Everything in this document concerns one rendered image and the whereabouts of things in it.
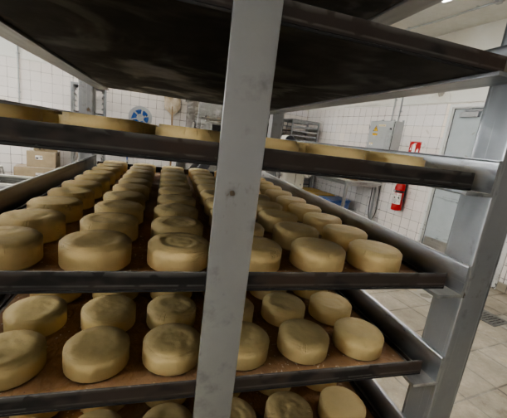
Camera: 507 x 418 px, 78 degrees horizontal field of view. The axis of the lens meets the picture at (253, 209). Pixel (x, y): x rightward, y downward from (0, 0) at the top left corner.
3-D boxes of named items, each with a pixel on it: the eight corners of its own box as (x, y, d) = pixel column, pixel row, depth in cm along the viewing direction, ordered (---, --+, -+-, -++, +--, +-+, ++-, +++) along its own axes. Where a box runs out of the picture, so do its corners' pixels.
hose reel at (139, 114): (148, 167, 607) (152, 108, 584) (149, 168, 592) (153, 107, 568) (125, 165, 590) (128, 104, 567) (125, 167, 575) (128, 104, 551)
